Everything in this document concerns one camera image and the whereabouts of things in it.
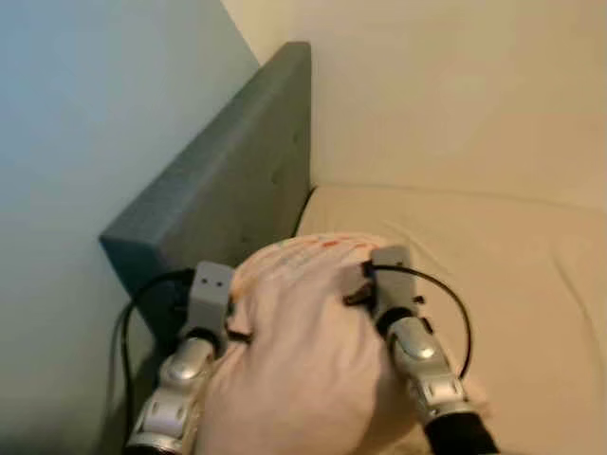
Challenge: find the mattress with beige sheet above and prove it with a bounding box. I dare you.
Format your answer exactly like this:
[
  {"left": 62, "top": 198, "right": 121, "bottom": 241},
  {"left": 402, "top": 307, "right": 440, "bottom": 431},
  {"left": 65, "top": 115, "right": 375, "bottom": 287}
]
[{"left": 294, "top": 183, "right": 607, "bottom": 455}]

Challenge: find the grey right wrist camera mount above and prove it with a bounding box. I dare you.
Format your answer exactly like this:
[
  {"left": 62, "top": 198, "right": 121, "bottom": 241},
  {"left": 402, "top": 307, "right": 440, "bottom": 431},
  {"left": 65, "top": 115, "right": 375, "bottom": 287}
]
[{"left": 365, "top": 245, "right": 415, "bottom": 319}]

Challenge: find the pink dotted pillow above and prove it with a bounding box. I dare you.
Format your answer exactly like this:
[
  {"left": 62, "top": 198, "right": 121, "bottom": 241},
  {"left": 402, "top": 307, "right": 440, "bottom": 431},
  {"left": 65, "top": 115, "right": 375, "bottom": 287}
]
[{"left": 194, "top": 232, "right": 489, "bottom": 455}]

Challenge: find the teal fabric headboard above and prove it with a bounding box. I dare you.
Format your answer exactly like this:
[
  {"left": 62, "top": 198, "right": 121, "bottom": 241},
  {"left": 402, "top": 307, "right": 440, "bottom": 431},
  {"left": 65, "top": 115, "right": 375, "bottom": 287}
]
[{"left": 100, "top": 41, "right": 314, "bottom": 352}]

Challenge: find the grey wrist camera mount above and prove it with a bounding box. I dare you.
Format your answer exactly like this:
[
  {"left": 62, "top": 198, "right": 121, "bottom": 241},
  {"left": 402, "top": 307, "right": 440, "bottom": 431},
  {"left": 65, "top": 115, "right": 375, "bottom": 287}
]
[
  {"left": 365, "top": 245, "right": 415, "bottom": 319},
  {"left": 185, "top": 263, "right": 235, "bottom": 333}
]

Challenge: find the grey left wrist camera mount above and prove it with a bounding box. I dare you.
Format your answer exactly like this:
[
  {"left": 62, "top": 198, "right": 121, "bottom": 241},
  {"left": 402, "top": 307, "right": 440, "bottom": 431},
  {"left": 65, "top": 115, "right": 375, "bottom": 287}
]
[{"left": 185, "top": 263, "right": 235, "bottom": 333}]

